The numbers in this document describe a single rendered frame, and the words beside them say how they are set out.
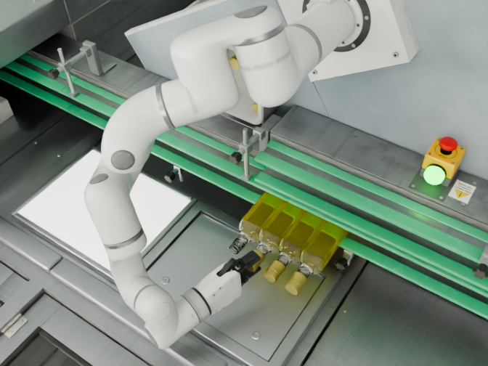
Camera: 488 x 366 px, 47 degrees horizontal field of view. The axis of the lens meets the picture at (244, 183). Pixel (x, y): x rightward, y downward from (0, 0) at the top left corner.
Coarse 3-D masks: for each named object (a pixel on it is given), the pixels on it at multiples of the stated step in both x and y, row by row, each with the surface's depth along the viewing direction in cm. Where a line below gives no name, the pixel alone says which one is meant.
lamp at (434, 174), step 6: (426, 168) 126; (432, 168) 124; (438, 168) 124; (426, 174) 125; (432, 174) 124; (438, 174) 123; (444, 174) 124; (426, 180) 126; (432, 180) 125; (438, 180) 124
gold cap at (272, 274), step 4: (276, 260) 132; (272, 264) 132; (276, 264) 131; (280, 264) 131; (284, 264) 132; (268, 268) 131; (272, 268) 131; (276, 268) 131; (280, 268) 131; (284, 268) 132; (264, 272) 131; (268, 272) 130; (272, 272) 130; (276, 272) 130; (280, 272) 131; (264, 276) 132; (268, 276) 131; (272, 276) 130; (276, 276) 130; (268, 280) 132; (272, 280) 131; (276, 280) 130
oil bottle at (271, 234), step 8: (280, 208) 142; (288, 208) 141; (296, 208) 141; (272, 216) 140; (280, 216) 140; (288, 216) 140; (296, 216) 140; (264, 224) 139; (272, 224) 138; (280, 224) 138; (288, 224) 138; (264, 232) 137; (272, 232) 136; (280, 232) 136; (264, 240) 136; (272, 240) 135; (272, 248) 136
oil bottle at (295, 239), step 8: (304, 216) 139; (312, 216) 139; (296, 224) 138; (304, 224) 138; (312, 224) 138; (320, 224) 139; (288, 232) 136; (296, 232) 136; (304, 232) 136; (312, 232) 136; (280, 240) 135; (288, 240) 134; (296, 240) 134; (304, 240) 134; (280, 248) 134; (288, 248) 133; (296, 248) 133; (288, 256) 133; (296, 256) 134
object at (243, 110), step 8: (232, 48) 136; (232, 56) 149; (240, 72) 151; (240, 80) 153; (240, 88) 155; (240, 96) 156; (248, 96) 155; (240, 104) 154; (248, 104) 154; (232, 112) 152; (240, 112) 152; (248, 112) 152; (248, 120) 150; (256, 120) 149
